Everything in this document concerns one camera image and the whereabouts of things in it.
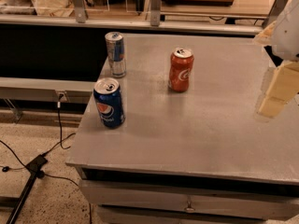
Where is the grey metal bench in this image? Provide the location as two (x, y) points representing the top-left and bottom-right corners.
(0, 77), (93, 104)

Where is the black tripod leg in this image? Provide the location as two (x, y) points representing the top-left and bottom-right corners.
(6, 155), (48, 224)

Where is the grey drawer with handle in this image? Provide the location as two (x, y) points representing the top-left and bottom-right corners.
(79, 180), (299, 220)

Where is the silver blue Red Bull can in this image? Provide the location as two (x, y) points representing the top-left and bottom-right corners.
(105, 32), (126, 77)

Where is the grey metal rail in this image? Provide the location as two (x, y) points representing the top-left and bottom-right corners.
(0, 14), (263, 35)

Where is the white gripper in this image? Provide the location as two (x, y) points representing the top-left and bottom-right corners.
(253, 0), (299, 118)

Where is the blue Pepsi can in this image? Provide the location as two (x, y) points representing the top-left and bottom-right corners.
(93, 77), (125, 128)

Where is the grey lower drawer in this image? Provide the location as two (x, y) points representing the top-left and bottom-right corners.
(97, 206), (266, 224)

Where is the red Coca-Cola can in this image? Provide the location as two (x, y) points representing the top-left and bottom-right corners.
(168, 48), (194, 92)

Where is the black floor cable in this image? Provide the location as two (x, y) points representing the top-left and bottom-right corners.
(0, 101), (93, 224)

